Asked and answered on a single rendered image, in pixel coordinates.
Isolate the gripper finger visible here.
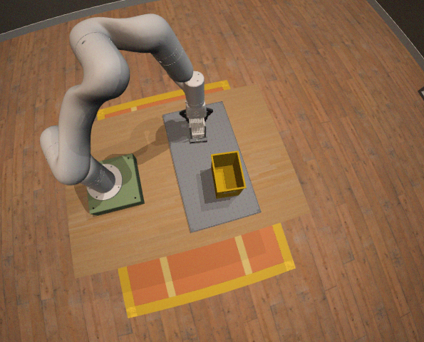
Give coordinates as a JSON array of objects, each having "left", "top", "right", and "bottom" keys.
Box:
[
  {"left": 205, "top": 108, "right": 213, "bottom": 122},
  {"left": 180, "top": 109, "right": 189, "bottom": 123}
]

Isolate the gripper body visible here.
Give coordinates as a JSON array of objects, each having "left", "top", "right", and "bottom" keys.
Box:
[{"left": 186, "top": 102, "right": 207, "bottom": 119}]

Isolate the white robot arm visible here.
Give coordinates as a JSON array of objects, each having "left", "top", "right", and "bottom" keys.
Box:
[{"left": 40, "top": 14, "right": 205, "bottom": 200}]

